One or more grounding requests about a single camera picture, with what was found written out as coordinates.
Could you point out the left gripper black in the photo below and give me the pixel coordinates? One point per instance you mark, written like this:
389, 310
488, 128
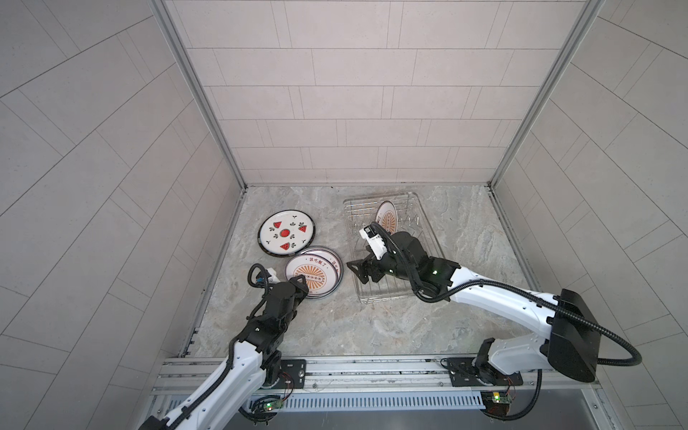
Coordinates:
296, 285

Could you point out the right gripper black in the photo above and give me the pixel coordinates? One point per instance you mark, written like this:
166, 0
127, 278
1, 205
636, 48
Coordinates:
368, 264

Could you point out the sunburst plate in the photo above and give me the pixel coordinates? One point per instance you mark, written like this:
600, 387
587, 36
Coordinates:
387, 217
331, 256

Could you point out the sunburst plate front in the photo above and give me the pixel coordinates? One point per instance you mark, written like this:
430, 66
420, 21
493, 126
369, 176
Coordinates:
387, 217

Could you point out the watermelon pattern plate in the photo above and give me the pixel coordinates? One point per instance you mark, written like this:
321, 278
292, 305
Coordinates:
286, 233

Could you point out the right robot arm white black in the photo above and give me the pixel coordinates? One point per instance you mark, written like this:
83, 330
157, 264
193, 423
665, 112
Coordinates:
564, 335

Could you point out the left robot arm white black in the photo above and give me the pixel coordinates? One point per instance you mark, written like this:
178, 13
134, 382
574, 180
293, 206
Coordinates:
253, 358

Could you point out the left circuit board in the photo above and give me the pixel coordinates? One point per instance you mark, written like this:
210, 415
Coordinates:
267, 405

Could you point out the circuit board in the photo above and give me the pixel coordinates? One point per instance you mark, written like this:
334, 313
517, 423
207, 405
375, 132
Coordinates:
496, 404
267, 405

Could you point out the ventilation grille strip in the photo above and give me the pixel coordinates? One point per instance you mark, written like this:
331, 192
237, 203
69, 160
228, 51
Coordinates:
382, 401

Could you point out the right circuit board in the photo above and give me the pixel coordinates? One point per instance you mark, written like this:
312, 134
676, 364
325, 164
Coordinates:
496, 404

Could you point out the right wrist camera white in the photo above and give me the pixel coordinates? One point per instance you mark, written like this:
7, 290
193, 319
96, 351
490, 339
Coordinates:
375, 240

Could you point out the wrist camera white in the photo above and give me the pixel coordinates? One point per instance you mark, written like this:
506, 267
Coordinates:
375, 240
272, 276

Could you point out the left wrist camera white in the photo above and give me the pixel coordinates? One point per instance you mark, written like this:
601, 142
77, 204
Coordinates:
272, 276

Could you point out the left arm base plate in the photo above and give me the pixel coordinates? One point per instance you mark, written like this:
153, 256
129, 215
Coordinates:
286, 375

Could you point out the aluminium mounting rail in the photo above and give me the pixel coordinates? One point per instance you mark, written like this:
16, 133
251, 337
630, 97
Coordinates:
180, 377

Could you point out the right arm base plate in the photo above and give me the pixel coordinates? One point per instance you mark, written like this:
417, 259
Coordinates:
463, 373

